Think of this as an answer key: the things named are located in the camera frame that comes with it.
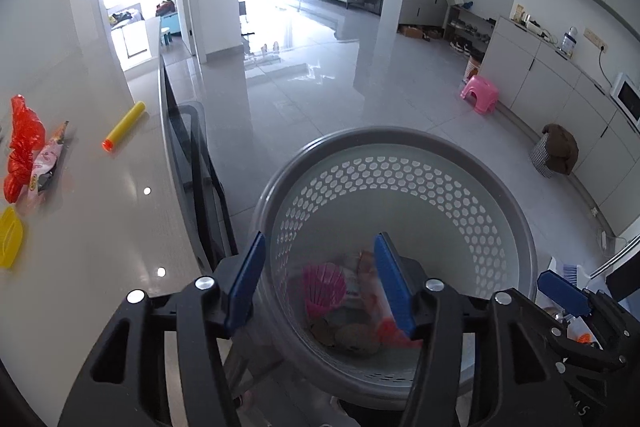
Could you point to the red white toothpaste box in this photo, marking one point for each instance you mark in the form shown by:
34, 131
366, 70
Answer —
370, 289

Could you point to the pink plastic shuttlecock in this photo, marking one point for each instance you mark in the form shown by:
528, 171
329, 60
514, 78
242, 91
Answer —
325, 289

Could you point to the pink snack wrapper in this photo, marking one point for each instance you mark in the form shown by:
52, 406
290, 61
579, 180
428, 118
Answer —
47, 157

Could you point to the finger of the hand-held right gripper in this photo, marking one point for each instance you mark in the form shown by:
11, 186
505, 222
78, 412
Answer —
562, 292

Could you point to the beige round puff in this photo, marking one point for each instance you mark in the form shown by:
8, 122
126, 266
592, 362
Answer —
356, 337

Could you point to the red plastic bag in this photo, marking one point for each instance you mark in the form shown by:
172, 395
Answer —
22, 147

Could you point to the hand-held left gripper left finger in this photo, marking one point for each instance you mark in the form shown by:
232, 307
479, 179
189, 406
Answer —
245, 282

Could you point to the shoe rack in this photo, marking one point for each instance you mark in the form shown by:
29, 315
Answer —
467, 32

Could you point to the white microwave oven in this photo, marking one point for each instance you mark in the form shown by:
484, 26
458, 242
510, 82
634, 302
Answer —
627, 96

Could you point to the yellow foam dart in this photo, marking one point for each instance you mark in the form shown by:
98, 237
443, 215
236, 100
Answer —
124, 126

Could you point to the clear plastic bottle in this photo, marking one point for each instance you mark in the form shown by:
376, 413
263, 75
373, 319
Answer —
569, 42

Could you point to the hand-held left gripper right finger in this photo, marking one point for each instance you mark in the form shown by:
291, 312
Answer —
395, 287

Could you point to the white low cabinet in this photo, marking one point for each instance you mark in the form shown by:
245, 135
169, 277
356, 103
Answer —
550, 82

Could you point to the pink plastic stool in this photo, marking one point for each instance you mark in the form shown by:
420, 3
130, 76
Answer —
480, 93

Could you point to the checkered bag with brown cloth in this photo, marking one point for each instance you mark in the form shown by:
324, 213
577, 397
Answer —
555, 149

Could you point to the grey perforated plastic basket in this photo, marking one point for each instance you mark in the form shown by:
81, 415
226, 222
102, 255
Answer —
450, 207

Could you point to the cardboard box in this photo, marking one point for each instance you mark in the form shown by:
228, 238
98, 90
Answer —
410, 31

